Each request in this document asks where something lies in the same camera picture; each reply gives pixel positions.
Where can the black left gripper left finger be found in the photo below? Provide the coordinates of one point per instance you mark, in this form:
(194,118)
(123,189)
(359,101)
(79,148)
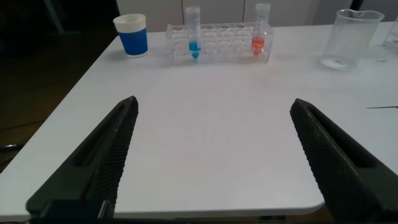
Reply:
(93,161)

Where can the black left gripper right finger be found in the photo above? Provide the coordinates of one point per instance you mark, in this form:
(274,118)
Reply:
(342,174)

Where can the test tube with blue liquid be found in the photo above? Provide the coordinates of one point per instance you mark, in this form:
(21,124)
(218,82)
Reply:
(194,46)

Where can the clear plastic beaker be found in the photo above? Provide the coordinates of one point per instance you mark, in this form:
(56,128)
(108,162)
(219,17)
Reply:
(348,40)

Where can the test tube with red liquid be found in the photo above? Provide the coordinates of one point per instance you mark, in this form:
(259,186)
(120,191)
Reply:
(258,43)

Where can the thin black stick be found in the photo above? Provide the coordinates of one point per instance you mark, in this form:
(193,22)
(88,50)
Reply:
(385,107)

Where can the blue white paper cup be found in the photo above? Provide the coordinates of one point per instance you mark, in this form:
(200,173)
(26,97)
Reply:
(133,40)

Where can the white folding screen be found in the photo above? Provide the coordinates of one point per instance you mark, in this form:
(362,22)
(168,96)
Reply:
(224,11)

